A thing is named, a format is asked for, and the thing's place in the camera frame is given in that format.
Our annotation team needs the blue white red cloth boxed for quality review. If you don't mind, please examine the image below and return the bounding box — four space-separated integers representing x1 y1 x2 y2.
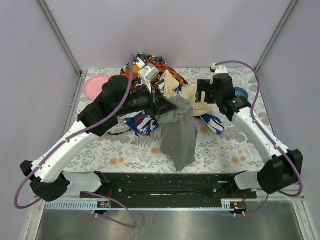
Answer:
119 111 225 136

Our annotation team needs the cream beige cloth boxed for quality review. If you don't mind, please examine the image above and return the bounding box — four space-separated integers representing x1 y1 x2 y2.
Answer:
159 70 213 117

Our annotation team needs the grey cloth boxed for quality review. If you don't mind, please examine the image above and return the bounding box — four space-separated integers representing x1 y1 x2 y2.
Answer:
157 95 198 171

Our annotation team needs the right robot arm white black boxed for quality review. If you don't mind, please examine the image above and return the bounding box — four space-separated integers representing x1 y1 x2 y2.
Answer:
195 73 303 194

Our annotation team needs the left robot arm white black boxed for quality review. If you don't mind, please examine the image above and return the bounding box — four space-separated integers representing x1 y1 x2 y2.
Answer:
20 75 177 202

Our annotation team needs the blue bowl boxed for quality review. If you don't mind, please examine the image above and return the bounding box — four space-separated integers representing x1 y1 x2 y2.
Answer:
234 87 249 100

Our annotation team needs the pink plate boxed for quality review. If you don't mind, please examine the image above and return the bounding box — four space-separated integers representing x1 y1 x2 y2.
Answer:
83 75 110 101

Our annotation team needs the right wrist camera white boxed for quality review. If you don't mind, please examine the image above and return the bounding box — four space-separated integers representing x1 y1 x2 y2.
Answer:
209 63 229 85

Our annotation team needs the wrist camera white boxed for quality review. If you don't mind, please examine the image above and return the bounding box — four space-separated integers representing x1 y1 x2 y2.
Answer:
136 57 160 93
209 63 229 85

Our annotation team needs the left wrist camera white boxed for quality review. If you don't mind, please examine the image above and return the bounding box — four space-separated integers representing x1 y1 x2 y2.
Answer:
136 57 160 93

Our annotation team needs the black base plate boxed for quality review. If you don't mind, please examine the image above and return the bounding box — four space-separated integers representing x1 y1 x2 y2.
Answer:
94 172 257 209

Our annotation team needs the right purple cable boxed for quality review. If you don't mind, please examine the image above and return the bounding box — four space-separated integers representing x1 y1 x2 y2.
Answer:
211 60 302 217

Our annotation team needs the purple cable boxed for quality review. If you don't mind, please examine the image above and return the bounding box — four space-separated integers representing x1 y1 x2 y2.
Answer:
211 60 302 217
14 53 139 228

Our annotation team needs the right aluminium frame post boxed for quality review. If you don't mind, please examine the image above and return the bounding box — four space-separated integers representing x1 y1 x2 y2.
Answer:
254 0 300 73

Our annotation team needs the aluminium frame post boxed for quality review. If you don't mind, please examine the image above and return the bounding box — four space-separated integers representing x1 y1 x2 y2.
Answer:
36 0 83 76
254 0 300 73

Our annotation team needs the aluminium front rail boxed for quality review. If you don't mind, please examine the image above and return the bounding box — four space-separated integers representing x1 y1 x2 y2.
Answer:
34 179 308 201

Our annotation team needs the right slotted cable duct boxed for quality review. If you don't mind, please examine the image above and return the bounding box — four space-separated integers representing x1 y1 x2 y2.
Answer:
221 199 247 211

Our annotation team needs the slotted cable duct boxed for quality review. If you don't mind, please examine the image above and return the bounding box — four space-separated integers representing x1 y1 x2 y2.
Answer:
221 199 247 211
45 199 111 211

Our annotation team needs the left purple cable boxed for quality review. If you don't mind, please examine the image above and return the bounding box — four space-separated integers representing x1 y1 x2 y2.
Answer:
14 53 139 228

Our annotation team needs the left aluminium frame post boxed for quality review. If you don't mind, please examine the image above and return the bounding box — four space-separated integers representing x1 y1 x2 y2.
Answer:
36 0 83 76

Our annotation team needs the left slotted cable duct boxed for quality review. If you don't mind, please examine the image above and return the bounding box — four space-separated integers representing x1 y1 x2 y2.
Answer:
45 199 111 211

